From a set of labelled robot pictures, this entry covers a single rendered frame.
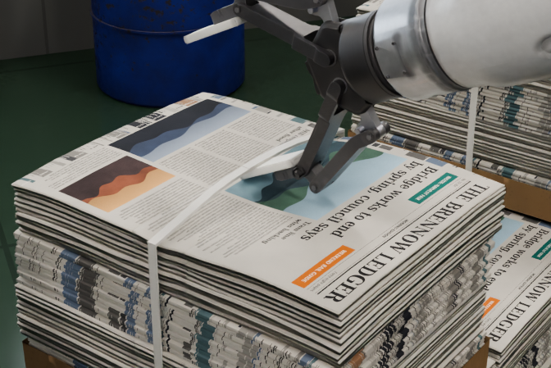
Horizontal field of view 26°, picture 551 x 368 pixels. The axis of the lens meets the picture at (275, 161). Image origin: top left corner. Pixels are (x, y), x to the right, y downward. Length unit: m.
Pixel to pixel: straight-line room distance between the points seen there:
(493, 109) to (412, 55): 0.60
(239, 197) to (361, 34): 0.22
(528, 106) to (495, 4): 0.63
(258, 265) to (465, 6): 0.27
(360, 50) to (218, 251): 0.21
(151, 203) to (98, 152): 0.12
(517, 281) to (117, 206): 0.54
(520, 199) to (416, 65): 0.64
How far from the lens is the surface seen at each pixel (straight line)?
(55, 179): 1.14
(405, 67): 0.94
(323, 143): 1.06
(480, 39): 0.89
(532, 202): 1.54
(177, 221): 1.04
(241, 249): 1.01
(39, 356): 1.23
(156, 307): 1.06
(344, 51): 0.98
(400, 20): 0.94
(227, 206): 1.08
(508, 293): 1.40
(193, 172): 1.14
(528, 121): 1.50
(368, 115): 1.02
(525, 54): 0.88
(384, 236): 1.03
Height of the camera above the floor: 1.58
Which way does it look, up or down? 27 degrees down
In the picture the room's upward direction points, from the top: straight up
